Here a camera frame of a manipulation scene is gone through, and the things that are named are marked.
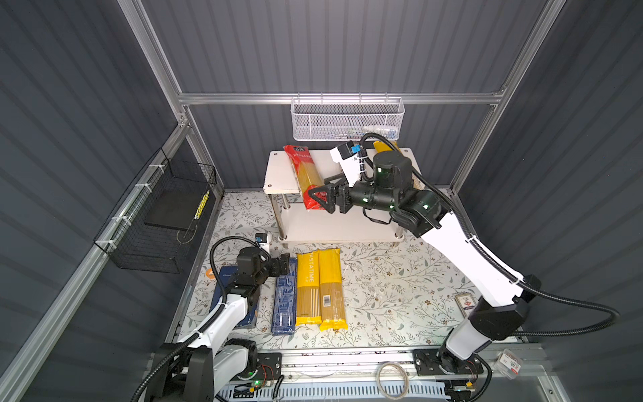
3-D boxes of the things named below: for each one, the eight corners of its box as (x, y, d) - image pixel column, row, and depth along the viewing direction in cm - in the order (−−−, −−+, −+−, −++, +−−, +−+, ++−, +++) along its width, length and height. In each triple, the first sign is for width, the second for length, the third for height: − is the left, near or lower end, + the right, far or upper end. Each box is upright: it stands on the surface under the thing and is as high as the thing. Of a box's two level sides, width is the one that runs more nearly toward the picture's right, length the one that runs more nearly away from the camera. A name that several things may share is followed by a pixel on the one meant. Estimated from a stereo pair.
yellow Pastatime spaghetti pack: (295, 325, 83) (294, 323, 81) (297, 255, 100) (296, 252, 98) (322, 324, 83) (322, 321, 81) (319, 254, 100) (319, 251, 98)
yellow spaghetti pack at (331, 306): (320, 331, 82) (320, 329, 79) (318, 253, 101) (317, 249, 99) (347, 330, 82) (348, 327, 80) (339, 252, 101) (340, 248, 99)
